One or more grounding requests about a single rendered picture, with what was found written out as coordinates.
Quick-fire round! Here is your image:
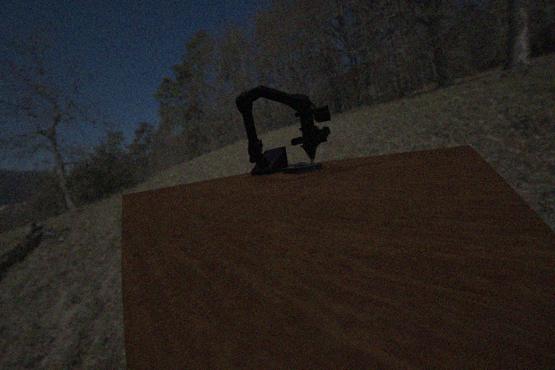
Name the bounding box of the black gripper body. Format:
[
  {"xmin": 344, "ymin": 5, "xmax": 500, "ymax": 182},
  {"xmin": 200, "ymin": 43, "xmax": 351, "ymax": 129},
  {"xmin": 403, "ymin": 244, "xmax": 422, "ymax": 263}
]
[{"xmin": 291, "ymin": 123, "xmax": 327, "ymax": 145}]

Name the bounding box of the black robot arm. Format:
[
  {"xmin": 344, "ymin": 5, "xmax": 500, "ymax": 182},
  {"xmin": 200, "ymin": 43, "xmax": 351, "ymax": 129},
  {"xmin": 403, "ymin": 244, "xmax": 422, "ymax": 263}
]
[{"xmin": 235, "ymin": 85, "xmax": 330, "ymax": 170}]

